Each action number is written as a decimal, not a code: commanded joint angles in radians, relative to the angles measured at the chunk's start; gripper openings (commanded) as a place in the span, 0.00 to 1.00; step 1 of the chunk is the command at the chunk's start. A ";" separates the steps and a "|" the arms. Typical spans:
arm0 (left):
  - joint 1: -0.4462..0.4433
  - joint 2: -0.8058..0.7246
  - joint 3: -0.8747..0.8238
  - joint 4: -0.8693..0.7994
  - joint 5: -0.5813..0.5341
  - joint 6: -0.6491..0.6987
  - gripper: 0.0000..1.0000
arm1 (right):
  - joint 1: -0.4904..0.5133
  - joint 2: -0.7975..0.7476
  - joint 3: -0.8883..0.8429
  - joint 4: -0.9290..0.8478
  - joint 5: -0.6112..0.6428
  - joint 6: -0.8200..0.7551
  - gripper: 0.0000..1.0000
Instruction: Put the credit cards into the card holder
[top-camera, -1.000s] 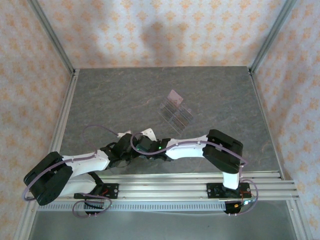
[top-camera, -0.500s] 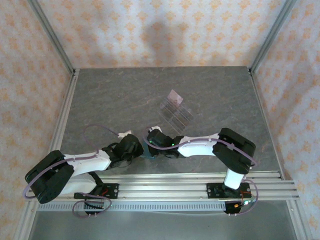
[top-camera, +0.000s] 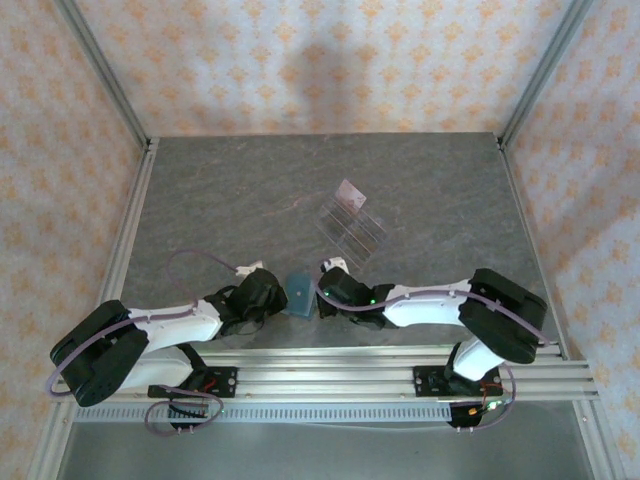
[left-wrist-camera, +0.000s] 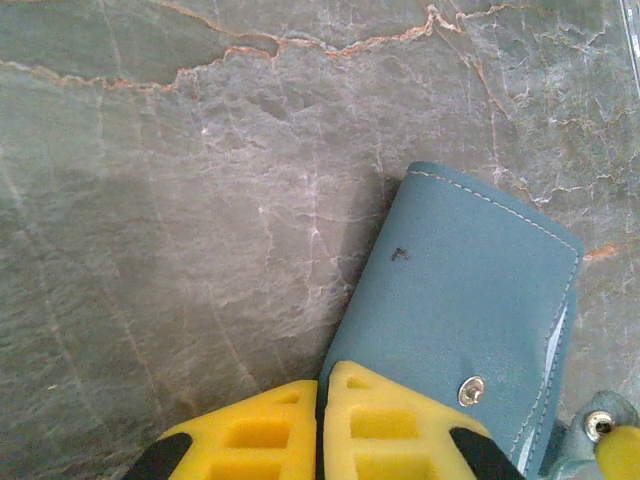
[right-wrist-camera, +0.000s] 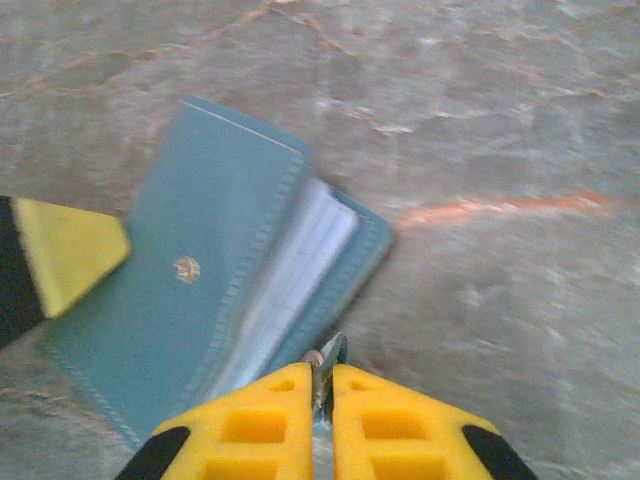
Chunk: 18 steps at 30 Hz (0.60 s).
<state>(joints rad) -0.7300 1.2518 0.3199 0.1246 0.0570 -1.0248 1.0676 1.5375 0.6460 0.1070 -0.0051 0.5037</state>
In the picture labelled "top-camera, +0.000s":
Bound teal card holder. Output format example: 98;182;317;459
285;270;318;319

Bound clear acrylic card stand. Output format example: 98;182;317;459
314;178;390;265

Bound red pink credit card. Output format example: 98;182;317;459
335;179;369;212

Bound grey metal lower shelf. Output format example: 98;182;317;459
57;399;596;480

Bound aluminium table edge rail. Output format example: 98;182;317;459
87;342;567;362

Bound aluminium front rail beam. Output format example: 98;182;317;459
52;357;600;401

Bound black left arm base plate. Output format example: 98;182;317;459
148;366;239;400

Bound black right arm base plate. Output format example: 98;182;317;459
413;364;501;399

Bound slotted grey cable duct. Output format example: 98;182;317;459
74;403;454;424

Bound black electronics bracket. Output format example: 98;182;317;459
167;402;211;433
448;399;504;432

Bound aluminium table side rail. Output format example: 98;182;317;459
497;134;624;480
27;137;161;480

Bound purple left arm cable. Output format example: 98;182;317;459
46;249;241;437

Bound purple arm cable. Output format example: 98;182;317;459
319;257;551;434
46;249;241;437

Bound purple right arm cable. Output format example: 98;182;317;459
319;257;551;434

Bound aluminium frame post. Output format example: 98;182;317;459
52;0;154;151
497;0;596;151

